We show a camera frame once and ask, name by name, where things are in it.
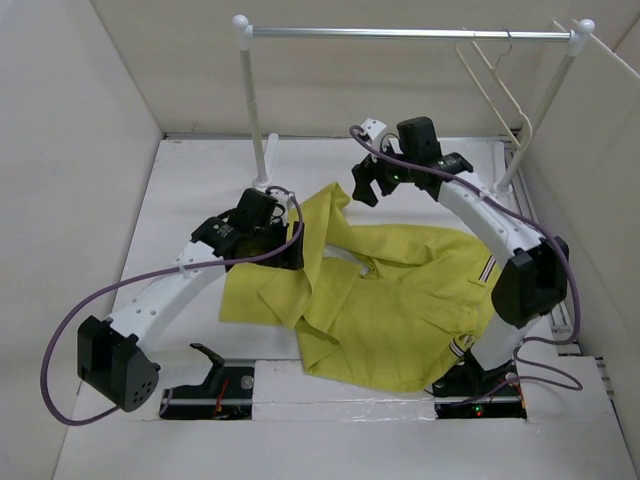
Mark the yellow trousers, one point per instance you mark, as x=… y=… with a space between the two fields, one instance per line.
x=389 y=307

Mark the white clothes rack with metal bar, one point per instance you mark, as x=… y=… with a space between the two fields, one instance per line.
x=316 y=81

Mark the beige trouser hanger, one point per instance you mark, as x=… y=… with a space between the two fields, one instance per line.
x=501 y=101

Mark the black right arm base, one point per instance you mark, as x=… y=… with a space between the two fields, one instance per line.
x=467 y=391

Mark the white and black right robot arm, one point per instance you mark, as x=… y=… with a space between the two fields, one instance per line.
x=533 y=264

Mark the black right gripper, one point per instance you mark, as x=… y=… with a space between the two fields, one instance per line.
x=363 y=176

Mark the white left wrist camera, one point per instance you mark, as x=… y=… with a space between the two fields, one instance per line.
x=285 y=202

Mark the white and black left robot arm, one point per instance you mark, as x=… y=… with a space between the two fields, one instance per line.
x=120 y=356

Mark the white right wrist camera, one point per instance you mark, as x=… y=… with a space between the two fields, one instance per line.
x=373 y=132

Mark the white foam block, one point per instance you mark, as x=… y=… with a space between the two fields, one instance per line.
x=282 y=391

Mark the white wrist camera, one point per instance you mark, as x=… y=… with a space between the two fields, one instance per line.
x=285 y=202
x=373 y=132

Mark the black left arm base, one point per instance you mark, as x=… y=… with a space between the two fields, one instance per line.
x=225 y=394

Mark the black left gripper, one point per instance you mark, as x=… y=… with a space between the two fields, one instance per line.
x=292 y=260

